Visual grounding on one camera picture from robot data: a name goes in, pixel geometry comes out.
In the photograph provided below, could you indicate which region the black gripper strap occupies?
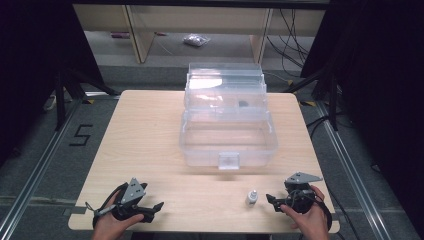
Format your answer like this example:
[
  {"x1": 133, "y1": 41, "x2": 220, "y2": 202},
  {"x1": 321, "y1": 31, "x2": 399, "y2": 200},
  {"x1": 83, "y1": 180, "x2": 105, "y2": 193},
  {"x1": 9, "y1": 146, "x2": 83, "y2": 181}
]
[
  {"x1": 84, "y1": 182, "x2": 130, "y2": 228},
  {"x1": 313, "y1": 191, "x2": 334, "y2": 232}
]

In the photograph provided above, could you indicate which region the clear plastic bag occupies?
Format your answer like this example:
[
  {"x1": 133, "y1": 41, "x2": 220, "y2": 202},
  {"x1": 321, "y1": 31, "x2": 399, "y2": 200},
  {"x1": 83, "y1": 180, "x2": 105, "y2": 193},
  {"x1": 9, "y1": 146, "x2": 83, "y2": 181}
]
[{"x1": 182, "y1": 33, "x2": 212, "y2": 48}]

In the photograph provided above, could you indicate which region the black metal stand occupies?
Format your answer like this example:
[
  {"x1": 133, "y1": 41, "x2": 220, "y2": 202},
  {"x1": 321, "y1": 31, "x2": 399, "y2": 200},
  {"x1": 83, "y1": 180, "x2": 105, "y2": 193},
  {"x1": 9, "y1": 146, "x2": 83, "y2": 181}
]
[
  {"x1": 54, "y1": 65, "x2": 120, "y2": 132},
  {"x1": 282, "y1": 65, "x2": 340, "y2": 132}
]

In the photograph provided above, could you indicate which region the clear plastic storage box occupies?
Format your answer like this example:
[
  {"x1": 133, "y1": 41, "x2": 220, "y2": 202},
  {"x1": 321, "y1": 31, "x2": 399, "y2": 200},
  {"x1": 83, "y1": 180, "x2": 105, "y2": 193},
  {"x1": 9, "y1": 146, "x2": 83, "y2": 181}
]
[{"x1": 178, "y1": 61, "x2": 280, "y2": 171}]

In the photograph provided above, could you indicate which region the black floor cable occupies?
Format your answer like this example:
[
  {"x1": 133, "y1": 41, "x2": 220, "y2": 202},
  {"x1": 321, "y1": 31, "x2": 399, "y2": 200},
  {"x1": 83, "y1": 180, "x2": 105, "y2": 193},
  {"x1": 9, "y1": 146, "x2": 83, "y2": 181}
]
[{"x1": 305, "y1": 114, "x2": 330, "y2": 140}]

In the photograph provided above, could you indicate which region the small white bottle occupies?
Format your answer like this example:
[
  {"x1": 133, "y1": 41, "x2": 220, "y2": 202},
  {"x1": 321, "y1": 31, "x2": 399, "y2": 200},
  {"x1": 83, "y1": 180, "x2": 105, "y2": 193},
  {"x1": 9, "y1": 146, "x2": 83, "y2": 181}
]
[{"x1": 245, "y1": 189, "x2": 259, "y2": 208}]

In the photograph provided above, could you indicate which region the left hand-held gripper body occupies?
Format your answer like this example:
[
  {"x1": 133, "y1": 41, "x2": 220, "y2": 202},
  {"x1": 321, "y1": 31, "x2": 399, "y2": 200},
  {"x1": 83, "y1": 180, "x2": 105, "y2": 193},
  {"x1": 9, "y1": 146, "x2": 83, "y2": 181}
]
[{"x1": 110, "y1": 177, "x2": 156, "y2": 224}]

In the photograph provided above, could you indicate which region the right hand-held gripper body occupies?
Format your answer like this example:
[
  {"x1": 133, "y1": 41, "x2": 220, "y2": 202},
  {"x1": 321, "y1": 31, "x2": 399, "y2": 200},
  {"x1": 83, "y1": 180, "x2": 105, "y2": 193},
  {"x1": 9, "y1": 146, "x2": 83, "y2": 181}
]
[{"x1": 283, "y1": 171, "x2": 324, "y2": 215}]

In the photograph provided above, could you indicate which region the wooden shelf unit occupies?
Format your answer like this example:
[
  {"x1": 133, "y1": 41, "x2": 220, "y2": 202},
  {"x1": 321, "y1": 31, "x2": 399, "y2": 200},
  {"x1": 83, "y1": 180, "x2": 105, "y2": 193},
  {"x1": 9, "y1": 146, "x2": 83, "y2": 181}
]
[{"x1": 72, "y1": 3, "x2": 326, "y2": 65}]

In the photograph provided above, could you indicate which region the white cable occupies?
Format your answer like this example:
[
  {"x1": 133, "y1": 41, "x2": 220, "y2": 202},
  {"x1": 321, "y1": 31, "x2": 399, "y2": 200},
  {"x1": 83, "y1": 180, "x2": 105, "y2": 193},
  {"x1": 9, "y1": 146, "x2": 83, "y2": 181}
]
[{"x1": 42, "y1": 94, "x2": 58, "y2": 112}]

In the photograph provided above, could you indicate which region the bundle of black cables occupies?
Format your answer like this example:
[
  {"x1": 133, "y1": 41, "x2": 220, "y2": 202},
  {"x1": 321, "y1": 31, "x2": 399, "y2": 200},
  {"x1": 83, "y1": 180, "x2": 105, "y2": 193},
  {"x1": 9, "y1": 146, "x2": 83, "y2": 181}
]
[{"x1": 265, "y1": 8, "x2": 312, "y2": 70}]

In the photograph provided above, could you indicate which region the person's right hand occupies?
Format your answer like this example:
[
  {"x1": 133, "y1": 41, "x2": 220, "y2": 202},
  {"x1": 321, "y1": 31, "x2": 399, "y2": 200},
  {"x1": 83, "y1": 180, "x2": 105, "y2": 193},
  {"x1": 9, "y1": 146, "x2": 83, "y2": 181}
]
[{"x1": 279, "y1": 184, "x2": 331, "y2": 240}]

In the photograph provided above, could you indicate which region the metal floor rail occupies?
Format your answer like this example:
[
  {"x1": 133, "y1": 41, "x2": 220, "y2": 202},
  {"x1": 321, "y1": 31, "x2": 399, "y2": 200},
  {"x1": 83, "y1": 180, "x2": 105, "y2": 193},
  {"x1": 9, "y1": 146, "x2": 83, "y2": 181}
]
[
  {"x1": 315, "y1": 101, "x2": 395, "y2": 240},
  {"x1": 0, "y1": 99, "x2": 83, "y2": 232}
]

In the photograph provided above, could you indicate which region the person's left hand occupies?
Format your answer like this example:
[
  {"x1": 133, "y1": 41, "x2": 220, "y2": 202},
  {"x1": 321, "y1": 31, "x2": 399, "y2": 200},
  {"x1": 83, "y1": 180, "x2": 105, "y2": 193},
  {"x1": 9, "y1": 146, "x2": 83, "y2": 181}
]
[{"x1": 91, "y1": 193, "x2": 145, "y2": 240}]

